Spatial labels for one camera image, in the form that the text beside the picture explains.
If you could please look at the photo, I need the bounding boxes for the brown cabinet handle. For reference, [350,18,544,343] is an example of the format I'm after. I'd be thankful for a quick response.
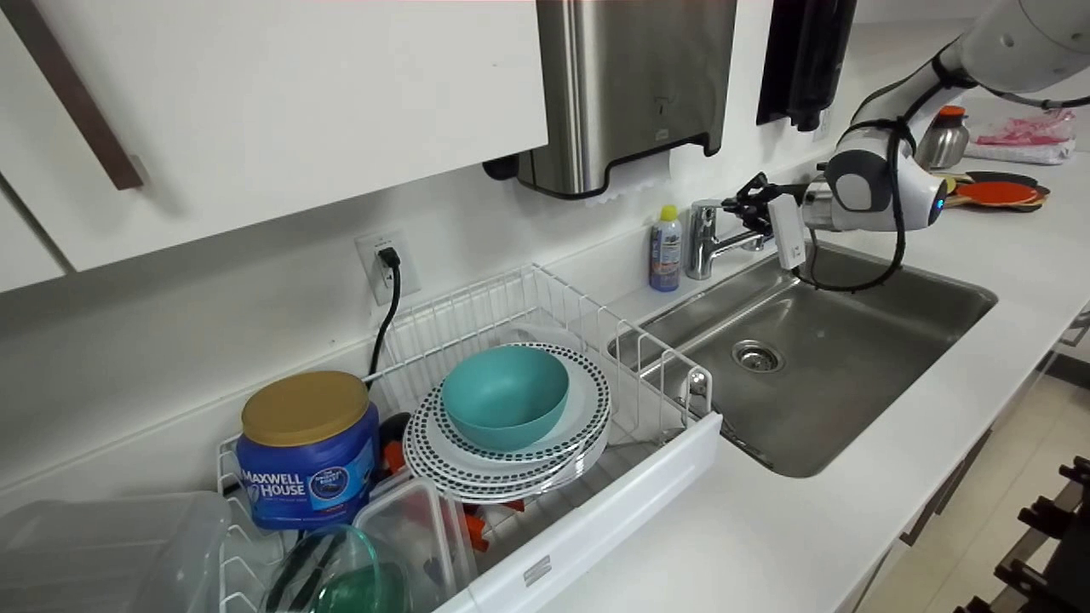
[0,0,149,195]

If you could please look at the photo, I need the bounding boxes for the white plate black-dotted rim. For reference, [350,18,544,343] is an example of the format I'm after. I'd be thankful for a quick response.
[401,341,612,508]

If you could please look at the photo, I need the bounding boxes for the blue coffee can tan lid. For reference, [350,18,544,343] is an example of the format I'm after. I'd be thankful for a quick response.
[237,368,381,535]

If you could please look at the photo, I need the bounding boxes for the white wire dish rack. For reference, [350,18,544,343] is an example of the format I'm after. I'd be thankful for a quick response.
[214,264,721,613]

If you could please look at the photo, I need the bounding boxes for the pale blue plate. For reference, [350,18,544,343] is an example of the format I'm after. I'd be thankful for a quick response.
[428,356,603,468]

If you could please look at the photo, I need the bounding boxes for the stainless steel sink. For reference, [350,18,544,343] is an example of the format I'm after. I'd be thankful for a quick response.
[608,232,1003,482]

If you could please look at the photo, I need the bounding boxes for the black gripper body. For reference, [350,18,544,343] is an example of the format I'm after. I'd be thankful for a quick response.
[780,163,850,234]

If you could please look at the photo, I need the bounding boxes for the orange utensil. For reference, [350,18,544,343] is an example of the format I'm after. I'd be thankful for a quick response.
[458,498,531,557]

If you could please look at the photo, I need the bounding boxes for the white dish rack tray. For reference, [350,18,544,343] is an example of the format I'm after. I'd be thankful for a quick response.
[428,408,726,613]

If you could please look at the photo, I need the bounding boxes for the black power cord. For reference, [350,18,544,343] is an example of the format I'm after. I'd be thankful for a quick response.
[364,247,405,386]

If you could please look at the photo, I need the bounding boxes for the teal bowl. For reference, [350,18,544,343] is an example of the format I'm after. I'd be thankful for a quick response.
[435,343,573,453]

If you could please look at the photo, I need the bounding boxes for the clear plastic container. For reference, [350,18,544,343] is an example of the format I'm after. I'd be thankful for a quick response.
[0,488,233,613]

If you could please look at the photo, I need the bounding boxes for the black hanging cloth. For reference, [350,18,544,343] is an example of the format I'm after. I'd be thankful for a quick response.
[755,0,863,136]

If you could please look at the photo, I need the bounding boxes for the chrome sink faucet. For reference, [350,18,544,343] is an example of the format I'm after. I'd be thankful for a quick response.
[680,199,780,282]

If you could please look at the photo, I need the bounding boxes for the black utensil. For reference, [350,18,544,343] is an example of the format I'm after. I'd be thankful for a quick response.
[266,527,346,613]

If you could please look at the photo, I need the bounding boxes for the stainless paper towel dispenser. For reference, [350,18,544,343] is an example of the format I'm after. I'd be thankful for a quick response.
[484,0,744,201]

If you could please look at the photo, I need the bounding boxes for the cream lower cabinet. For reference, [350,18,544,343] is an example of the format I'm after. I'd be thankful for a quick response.
[838,319,1090,613]

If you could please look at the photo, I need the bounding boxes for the clear glass container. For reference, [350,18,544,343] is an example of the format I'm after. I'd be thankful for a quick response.
[350,475,484,607]

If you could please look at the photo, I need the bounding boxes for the dish soap bottle yellow cap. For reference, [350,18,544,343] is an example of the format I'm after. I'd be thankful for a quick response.
[643,201,688,296]

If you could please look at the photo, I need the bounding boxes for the green glass bowl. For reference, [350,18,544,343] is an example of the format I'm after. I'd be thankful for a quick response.
[300,520,448,613]

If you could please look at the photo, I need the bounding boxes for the round sink drain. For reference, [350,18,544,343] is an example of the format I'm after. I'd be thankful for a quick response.
[729,339,785,374]

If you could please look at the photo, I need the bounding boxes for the white paper towel sheet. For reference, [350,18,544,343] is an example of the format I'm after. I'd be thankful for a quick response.
[611,147,676,192]

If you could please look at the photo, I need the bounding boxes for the black metal cart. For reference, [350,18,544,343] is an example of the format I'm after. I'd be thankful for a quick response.
[951,453,1090,613]

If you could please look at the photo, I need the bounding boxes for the white wall outlet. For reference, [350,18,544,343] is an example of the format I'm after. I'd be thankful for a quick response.
[350,228,424,308]

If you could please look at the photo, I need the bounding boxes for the orange black-rimmed mitt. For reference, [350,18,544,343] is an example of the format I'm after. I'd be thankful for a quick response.
[947,167,1052,217]

